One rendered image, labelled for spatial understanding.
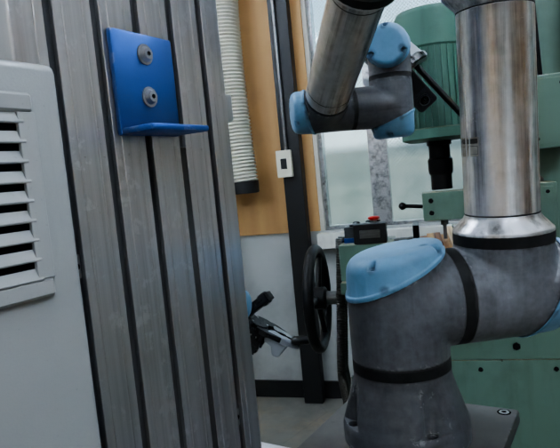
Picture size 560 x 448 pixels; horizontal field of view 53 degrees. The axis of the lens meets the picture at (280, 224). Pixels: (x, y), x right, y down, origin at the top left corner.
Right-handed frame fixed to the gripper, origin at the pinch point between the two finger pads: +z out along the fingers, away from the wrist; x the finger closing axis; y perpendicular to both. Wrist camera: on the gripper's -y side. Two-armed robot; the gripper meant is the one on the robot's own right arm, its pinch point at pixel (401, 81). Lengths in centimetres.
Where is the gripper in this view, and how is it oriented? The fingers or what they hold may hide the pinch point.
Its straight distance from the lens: 134.4
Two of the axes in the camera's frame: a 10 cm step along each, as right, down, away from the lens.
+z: 2.4, -1.1, 9.6
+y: -6.6, -7.5, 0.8
